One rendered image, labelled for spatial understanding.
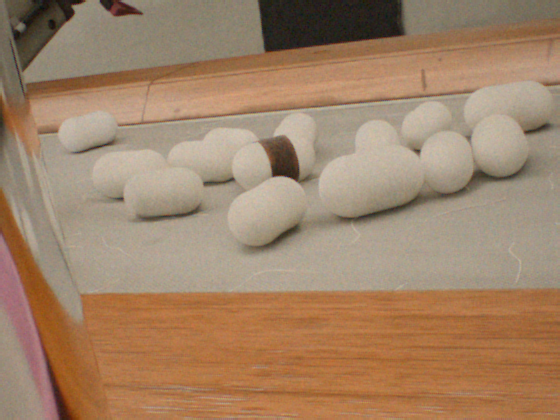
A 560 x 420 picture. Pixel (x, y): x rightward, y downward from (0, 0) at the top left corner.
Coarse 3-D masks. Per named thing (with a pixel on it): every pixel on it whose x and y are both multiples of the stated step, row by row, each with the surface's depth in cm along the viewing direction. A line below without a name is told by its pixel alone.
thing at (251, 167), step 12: (252, 144) 30; (300, 144) 30; (240, 156) 29; (252, 156) 29; (264, 156) 29; (300, 156) 30; (312, 156) 30; (240, 168) 29; (252, 168) 29; (264, 168) 29; (300, 168) 30; (312, 168) 30; (240, 180) 30; (252, 180) 29; (264, 180) 29; (300, 180) 31
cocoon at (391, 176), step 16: (336, 160) 25; (352, 160) 25; (368, 160) 25; (384, 160) 25; (400, 160) 25; (416, 160) 25; (336, 176) 25; (352, 176) 25; (368, 176) 25; (384, 176) 25; (400, 176) 25; (416, 176) 25; (320, 192) 25; (336, 192) 25; (352, 192) 24; (368, 192) 25; (384, 192) 25; (400, 192) 25; (416, 192) 25; (336, 208) 25; (352, 208) 25; (368, 208) 25; (384, 208) 25
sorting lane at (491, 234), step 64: (128, 128) 49; (192, 128) 46; (256, 128) 43; (320, 128) 40; (64, 192) 35; (512, 192) 26; (128, 256) 26; (192, 256) 25; (256, 256) 24; (320, 256) 23; (384, 256) 22; (448, 256) 21; (512, 256) 21
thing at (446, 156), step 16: (432, 144) 26; (448, 144) 26; (464, 144) 26; (432, 160) 26; (448, 160) 25; (464, 160) 26; (432, 176) 26; (448, 176) 25; (464, 176) 26; (448, 192) 26
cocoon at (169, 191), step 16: (144, 176) 29; (160, 176) 28; (176, 176) 28; (192, 176) 29; (128, 192) 29; (144, 192) 28; (160, 192) 28; (176, 192) 28; (192, 192) 28; (144, 208) 29; (160, 208) 29; (176, 208) 28; (192, 208) 29
